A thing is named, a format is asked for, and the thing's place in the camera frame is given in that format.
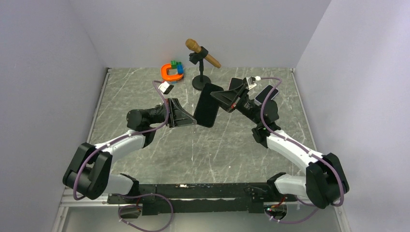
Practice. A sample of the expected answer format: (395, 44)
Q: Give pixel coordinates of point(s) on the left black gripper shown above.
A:
(178, 116)

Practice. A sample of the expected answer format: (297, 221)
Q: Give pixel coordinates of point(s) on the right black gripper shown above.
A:
(231, 99)

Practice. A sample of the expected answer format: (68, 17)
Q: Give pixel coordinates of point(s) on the black phone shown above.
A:
(207, 107)

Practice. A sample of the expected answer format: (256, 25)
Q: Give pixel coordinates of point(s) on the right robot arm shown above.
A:
(324, 182)

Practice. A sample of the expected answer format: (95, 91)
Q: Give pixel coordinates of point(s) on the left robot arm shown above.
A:
(89, 172)

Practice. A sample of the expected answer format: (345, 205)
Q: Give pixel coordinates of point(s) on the black microphone stand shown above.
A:
(200, 80)

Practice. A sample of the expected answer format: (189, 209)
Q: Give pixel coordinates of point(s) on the blue toy brick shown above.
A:
(179, 69)

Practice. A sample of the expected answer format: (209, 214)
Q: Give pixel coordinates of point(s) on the orange horseshoe toy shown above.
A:
(168, 77)

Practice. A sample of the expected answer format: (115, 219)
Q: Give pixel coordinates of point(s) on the green toy brick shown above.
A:
(174, 64)

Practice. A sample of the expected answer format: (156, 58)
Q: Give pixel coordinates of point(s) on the wooden toy microphone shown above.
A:
(200, 53)

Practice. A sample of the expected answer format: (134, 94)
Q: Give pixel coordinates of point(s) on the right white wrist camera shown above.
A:
(251, 82)

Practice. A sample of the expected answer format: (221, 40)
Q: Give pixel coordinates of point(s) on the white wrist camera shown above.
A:
(165, 87)
(251, 82)

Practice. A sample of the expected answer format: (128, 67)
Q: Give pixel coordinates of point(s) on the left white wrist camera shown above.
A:
(165, 87)

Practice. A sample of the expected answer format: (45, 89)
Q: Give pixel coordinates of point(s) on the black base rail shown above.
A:
(155, 199)

